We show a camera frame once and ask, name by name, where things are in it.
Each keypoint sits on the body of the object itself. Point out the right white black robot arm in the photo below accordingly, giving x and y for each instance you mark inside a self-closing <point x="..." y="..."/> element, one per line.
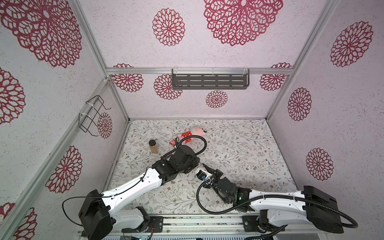
<point x="277" y="211"/>

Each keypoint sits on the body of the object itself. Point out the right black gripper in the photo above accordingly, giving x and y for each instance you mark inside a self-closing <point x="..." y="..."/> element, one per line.
<point x="217" y="174"/>

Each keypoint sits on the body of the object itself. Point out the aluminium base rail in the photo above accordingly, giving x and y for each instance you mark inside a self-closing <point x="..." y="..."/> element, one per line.
<point x="193" y="227"/>

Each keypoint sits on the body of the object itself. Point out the grey wall shelf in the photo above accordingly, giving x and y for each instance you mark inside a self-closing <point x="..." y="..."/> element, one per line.
<point x="209" y="81"/>

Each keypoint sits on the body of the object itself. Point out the red playing card box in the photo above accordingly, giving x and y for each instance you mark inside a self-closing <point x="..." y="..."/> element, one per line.
<point x="172" y="143"/>

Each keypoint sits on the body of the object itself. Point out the black wire wall rack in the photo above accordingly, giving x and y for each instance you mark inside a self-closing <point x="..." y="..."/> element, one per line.
<point x="96" y="121"/>

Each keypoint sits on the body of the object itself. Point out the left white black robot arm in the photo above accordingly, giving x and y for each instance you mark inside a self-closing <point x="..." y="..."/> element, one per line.
<point x="100" y="213"/>

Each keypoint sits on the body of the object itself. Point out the pink plush pig toy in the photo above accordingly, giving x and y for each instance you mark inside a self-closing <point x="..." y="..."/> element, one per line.
<point x="198" y="131"/>

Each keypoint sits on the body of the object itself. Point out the brown spice jar black lid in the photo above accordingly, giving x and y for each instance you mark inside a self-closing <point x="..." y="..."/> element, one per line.
<point x="153" y="146"/>

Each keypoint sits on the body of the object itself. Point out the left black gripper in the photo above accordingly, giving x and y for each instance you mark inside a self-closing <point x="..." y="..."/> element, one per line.
<point x="195" y="160"/>

